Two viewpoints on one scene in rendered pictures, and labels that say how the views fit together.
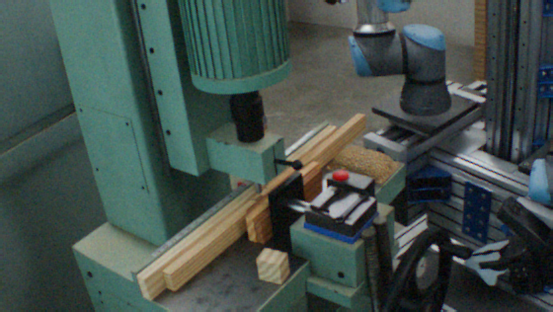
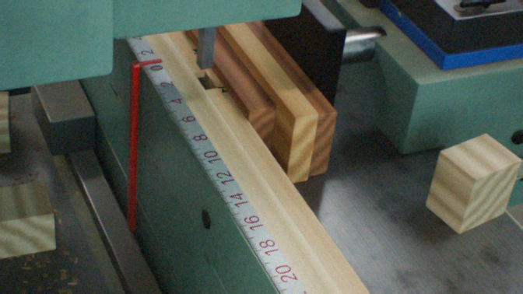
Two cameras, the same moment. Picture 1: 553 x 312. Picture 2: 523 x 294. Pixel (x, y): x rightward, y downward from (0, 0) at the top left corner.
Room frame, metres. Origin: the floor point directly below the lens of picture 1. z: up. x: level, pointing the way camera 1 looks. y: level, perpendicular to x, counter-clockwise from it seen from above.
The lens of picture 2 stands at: (0.79, 0.52, 1.29)
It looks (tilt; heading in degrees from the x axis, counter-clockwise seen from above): 37 degrees down; 290
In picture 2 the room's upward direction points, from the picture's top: 7 degrees clockwise
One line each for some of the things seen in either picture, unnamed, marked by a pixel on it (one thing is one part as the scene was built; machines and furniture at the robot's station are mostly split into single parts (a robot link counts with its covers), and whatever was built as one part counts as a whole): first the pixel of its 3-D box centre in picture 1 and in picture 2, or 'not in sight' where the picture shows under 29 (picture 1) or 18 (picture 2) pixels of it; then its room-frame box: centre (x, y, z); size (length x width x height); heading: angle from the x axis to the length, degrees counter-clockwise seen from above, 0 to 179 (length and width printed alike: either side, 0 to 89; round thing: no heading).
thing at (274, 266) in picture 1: (273, 266); (472, 183); (0.83, 0.02, 0.92); 0.04 x 0.03 x 0.05; 60
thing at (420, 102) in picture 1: (425, 88); not in sight; (1.57, -0.45, 0.87); 0.15 x 0.15 x 0.10
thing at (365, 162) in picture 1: (362, 158); not in sight; (1.15, -0.19, 0.92); 0.14 x 0.09 x 0.04; 49
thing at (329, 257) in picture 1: (344, 237); (433, 71); (0.89, -0.11, 0.92); 0.15 x 0.13 x 0.09; 139
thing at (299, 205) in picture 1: (300, 207); (336, 48); (0.95, -0.04, 0.95); 0.09 x 0.07 x 0.09; 139
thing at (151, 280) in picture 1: (252, 201); (177, 103); (1.03, 0.05, 0.93); 0.60 x 0.02 x 0.05; 139
